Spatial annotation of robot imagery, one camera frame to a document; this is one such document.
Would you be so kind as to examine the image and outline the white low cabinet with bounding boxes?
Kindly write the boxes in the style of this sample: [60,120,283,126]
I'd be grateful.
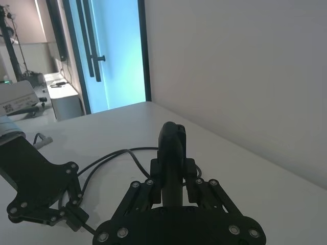
[42,72,86,121]

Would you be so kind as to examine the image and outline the black tripod stand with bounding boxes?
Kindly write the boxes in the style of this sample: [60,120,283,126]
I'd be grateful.
[0,4,43,84]

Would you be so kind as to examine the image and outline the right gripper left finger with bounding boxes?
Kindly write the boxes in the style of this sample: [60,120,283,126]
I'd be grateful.
[111,158,164,223]

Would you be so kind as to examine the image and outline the black wall screen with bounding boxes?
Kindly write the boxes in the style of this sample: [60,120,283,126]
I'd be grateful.
[46,0,69,62]

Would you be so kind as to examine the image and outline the black power plug with cable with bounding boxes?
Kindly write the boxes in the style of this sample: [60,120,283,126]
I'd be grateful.
[58,121,204,234]

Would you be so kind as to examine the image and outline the glass door with black frame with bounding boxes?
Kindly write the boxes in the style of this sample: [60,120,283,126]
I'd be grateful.
[62,0,153,115]

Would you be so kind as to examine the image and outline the thin cable with silver plug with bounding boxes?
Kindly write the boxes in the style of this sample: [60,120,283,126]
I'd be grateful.
[32,133,54,149]

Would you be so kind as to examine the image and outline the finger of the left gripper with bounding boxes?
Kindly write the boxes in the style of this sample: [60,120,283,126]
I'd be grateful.
[7,206,84,232]
[66,176,89,225]

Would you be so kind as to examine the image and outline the long black door handle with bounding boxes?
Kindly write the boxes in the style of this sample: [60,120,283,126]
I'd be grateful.
[76,0,106,83]

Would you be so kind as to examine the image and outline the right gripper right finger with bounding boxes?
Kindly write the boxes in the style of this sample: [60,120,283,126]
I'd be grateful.
[182,158,243,217]

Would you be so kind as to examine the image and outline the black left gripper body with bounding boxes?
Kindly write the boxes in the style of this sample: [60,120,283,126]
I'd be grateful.
[0,136,79,221]

